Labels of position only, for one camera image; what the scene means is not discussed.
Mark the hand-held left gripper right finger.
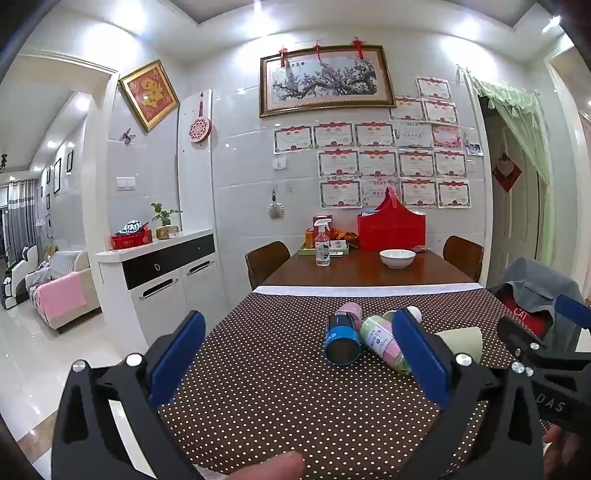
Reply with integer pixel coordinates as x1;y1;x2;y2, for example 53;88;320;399
392;308;543;480

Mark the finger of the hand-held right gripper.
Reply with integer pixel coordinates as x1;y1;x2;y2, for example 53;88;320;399
498;316;550;367
538;294;591;366

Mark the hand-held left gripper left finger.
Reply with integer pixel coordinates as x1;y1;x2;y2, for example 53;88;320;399
51;310;207;480

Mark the blue and black cup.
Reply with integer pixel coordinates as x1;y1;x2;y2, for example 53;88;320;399
323;311;362;365

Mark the cream cup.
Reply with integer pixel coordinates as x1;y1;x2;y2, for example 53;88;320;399
434;327;484;363

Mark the green and pink cup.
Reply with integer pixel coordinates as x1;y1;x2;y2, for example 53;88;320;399
360;314;413;375

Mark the person's right hand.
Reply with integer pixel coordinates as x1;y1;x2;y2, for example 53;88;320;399
544;422;591;480

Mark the person's left hand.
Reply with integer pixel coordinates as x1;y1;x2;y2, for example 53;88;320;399
228;451;305;480

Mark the red cloth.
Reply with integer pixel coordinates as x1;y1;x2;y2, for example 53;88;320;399
501;295;553;336

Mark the grey jacket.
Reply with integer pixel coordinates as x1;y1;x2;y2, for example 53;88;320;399
492;257;585;334

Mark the white sideboard cabinet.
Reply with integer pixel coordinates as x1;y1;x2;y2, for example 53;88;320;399
95;89;218;332

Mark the brown wooden chair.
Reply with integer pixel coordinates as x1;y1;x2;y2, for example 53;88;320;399
442;235;485;283
245;241;291;291

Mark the white door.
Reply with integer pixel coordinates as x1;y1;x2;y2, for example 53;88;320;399
480;95;539;287

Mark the brown polka dot tablecloth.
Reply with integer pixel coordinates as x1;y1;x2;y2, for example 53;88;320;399
157;285;550;480

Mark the white bowl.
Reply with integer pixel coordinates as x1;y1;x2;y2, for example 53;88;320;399
379;249;416;269

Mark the wooden dining table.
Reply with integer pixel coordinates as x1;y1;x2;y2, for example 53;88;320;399
261;247;476;287

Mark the flat red box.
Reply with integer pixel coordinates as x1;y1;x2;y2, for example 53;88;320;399
111;226;153;250

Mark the red gift box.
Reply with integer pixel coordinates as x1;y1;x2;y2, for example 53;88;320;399
357;187;426;251

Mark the pink blanket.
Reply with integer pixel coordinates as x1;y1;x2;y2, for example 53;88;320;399
36;271;88;323

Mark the potted green plant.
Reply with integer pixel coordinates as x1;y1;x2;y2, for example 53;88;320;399
151;203;184;240

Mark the green tray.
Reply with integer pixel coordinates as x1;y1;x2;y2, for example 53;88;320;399
298;242;350;256

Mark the beige sofa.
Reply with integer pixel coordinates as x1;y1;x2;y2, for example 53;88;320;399
26;250;102;330

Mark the clear spray bottle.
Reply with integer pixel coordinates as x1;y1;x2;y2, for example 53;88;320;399
314;218;334;267

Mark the red diamond door decoration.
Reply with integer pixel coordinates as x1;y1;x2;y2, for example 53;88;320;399
492;154;523;193

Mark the black and white massage chair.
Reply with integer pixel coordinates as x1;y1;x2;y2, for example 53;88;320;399
1;244;38;310

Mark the green door curtain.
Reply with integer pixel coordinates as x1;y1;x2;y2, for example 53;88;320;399
468;76;553;186

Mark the grey window curtain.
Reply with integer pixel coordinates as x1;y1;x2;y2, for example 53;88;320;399
0;180;38;268

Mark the framed red and gold picture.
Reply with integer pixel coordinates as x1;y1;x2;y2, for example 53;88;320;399
119;60;181;133

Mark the framed blossom painting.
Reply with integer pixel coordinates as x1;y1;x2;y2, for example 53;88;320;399
259;45;397;118

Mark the group of wall certificates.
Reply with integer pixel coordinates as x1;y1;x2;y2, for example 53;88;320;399
272;76;472;210

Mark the round red wall ornament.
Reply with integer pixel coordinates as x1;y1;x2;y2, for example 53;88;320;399
188;92;214;144

